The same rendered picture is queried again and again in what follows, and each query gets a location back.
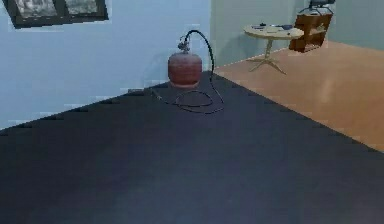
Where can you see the black framed window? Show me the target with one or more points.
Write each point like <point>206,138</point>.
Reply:
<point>60,11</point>

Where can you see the brown wooden shelf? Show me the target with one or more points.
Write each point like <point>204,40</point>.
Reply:
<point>310,31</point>

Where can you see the round beige table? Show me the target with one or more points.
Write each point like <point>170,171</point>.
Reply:
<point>271,33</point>

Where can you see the red gas cylinder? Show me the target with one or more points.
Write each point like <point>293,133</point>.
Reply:
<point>184,69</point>

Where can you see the dark flat object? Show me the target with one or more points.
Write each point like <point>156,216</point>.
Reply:
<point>286,26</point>

